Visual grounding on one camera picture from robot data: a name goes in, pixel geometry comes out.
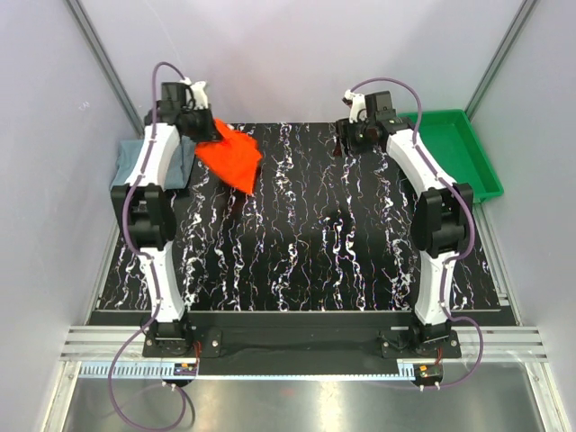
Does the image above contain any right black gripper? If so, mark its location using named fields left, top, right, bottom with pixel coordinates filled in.
left=331, top=117, right=374, bottom=160

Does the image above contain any orange t shirt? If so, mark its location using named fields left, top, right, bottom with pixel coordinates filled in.
left=195, top=119, right=263, bottom=194

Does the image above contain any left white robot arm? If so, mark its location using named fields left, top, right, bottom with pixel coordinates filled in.
left=111, top=78, right=221, bottom=357

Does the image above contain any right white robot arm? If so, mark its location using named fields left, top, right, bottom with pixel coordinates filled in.
left=336, top=90, right=475, bottom=357

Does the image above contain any folded grey-blue t shirt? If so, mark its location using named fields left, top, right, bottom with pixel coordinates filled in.
left=110, top=137, right=196, bottom=190

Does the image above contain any black marbled table mat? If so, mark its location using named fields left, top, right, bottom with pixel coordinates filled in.
left=96, top=121, right=512, bottom=312

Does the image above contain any green plastic tray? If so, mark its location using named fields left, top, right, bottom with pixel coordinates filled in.
left=419, top=109, right=504, bottom=203

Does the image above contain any right orange connector block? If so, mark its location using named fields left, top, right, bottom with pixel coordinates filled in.
left=415, top=364, right=444, bottom=382

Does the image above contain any orange connector block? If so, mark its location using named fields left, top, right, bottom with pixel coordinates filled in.
left=415, top=364, right=444, bottom=382
left=174, top=363, right=198, bottom=376

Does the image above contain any left orange connector block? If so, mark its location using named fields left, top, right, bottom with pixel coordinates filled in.
left=174, top=363, right=198, bottom=376

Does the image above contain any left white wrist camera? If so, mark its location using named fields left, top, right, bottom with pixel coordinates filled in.
left=181, top=77, right=210, bottom=110

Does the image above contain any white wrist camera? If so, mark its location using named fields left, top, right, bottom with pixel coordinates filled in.
left=181, top=77, right=210, bottom=110
left=343, top=90, right=367, bottom=123

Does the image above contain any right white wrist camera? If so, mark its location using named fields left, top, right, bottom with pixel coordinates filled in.
left=343, top=90, right=367, bottom=123

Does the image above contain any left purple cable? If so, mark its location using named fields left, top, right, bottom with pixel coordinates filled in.
left=107, top=61, right=197, bottom=428

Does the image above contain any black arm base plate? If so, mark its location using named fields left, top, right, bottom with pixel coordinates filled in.
left=143, top=311, right=462, bottom=379

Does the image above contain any aluminium frame rail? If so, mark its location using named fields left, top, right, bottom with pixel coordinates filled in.
left=60, top=327, right=549, bottom=361

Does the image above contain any white slotted cable duct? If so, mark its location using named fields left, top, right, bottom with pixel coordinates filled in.
left=79, top=362, right=198, bottom=379

